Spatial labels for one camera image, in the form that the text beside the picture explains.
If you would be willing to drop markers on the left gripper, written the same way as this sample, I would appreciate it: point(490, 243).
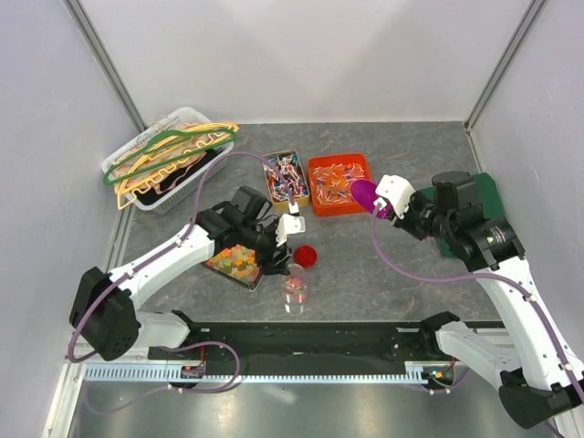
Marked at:
point(278, 265)

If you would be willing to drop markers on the grey cable duct rail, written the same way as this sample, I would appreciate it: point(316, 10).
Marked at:
point(175, 373)

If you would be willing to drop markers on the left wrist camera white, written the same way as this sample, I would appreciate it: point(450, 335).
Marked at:
point(289, 224)

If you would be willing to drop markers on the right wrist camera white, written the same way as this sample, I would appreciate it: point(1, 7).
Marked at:
point(393, 195)

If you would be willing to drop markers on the gold square tin star candies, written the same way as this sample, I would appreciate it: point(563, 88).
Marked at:
point(238, 265)

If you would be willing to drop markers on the red jar lid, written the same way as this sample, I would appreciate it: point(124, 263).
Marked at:
point(305, 256)

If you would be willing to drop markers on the orange box of lollipops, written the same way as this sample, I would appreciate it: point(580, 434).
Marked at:
point(330, 178)

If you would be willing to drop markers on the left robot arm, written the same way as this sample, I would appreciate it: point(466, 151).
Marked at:
point(107, 309)

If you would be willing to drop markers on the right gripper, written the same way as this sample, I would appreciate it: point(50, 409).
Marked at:
point(405, 224)

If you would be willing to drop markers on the clear plastic jar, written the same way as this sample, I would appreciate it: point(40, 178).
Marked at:
point(295, 289)

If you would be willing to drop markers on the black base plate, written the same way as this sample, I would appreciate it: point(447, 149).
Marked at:
point(311, 346)

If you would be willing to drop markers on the green cloth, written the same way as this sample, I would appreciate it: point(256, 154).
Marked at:
point(488, 191)

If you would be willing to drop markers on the gold tin wrapped lollipops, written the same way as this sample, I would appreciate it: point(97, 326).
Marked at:
point(286, 173)

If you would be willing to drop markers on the purple plastic scoop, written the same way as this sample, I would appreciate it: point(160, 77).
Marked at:
point(364, 194)

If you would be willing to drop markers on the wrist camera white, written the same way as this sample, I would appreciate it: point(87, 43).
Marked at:
point(393, 195)
point(289, 224)

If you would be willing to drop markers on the orange wavy clothes hanger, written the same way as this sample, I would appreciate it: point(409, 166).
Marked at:
point(128, 190)

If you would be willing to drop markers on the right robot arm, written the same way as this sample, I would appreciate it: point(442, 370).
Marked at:
point(544, 377)

